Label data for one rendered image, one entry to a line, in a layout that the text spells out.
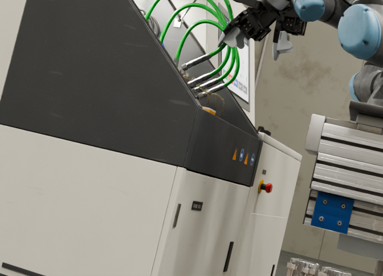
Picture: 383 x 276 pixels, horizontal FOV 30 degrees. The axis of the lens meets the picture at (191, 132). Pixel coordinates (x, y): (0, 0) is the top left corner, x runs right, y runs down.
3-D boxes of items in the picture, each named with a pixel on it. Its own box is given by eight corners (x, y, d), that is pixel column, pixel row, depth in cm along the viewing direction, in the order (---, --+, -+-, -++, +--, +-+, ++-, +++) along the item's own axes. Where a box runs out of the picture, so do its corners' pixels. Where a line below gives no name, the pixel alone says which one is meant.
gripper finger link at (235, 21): (223, 35, 212) (244, 15, 208) (220, 31, 212) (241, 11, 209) (230, 36, 216) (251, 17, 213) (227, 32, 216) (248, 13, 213)
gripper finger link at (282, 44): (287, 60, 219) (294, 31, 220) (269, 57, 221) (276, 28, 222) (289, 63, 222) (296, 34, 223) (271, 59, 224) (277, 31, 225)
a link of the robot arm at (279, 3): (268, -20, 204) (281, -16, 211) (257, -9, 206) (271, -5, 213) (282, 0, 202) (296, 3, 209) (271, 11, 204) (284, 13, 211)
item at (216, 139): (188, 169, 183) (203, 108, 184) (173, 165, 184) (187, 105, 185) (249, 186, 241) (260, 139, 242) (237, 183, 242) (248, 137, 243)
